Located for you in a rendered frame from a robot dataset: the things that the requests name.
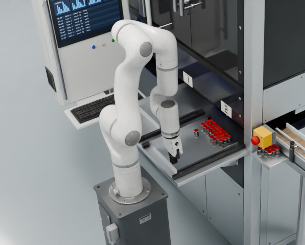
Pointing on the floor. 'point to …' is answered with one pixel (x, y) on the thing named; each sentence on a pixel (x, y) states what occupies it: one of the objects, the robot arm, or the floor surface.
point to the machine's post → (252, 114)
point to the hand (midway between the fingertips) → (173, 159)
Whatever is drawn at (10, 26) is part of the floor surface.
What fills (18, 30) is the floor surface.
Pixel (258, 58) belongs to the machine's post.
